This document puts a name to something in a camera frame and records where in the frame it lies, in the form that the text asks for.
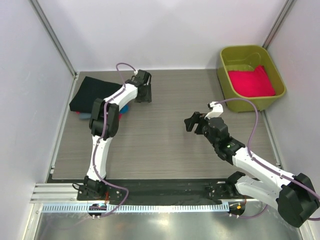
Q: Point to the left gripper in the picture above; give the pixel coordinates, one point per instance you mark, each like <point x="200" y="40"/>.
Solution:
<point x="147" y="97"/>

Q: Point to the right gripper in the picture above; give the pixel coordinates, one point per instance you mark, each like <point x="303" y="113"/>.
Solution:
<point x="195" y="118"/>

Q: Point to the black t-shirt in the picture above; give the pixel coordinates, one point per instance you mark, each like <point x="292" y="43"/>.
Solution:
<point x="90" y="90"/>

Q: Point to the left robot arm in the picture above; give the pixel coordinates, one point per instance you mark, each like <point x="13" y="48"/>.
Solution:
<point x="104" y="124"/>

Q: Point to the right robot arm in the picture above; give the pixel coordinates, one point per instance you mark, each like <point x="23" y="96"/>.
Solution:
<point x="293" y="196"/>

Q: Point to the blue folded t-shirt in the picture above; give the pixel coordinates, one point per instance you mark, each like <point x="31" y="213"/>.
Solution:
<point x="124" y="110"/>

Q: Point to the olive green plastic bin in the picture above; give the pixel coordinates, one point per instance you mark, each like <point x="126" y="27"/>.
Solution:
<point x="247" y="58"/>

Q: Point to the pink t-shirt in bin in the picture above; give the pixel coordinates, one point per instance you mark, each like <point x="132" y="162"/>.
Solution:
<point x="252" y="84"/>

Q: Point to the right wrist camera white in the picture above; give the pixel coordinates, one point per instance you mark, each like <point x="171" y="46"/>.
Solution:
<point x="215" y="110"/>

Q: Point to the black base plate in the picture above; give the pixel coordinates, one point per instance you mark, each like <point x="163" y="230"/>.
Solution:
<point x="160" y="192"/>

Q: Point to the aluminium frame rail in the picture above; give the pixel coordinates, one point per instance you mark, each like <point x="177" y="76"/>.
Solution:
<point x="53" y="193"/>

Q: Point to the slotted cable duct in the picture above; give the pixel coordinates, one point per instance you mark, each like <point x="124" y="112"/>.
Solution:
<point x="98" y="208"/>

